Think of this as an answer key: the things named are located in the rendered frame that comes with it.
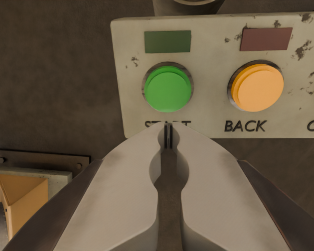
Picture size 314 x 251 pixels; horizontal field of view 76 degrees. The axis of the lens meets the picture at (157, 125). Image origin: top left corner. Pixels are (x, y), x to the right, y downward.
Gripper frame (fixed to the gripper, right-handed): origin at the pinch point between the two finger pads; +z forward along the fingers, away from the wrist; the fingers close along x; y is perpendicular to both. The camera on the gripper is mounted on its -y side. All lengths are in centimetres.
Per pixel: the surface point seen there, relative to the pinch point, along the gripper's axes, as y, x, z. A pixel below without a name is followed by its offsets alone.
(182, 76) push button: -1.2, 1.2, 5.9
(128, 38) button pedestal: -4.1, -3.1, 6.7
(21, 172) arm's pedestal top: 43, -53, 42
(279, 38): -3.9, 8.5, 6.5
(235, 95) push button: 0.5, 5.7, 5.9
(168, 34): -4.4, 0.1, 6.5
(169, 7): -6.3, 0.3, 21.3
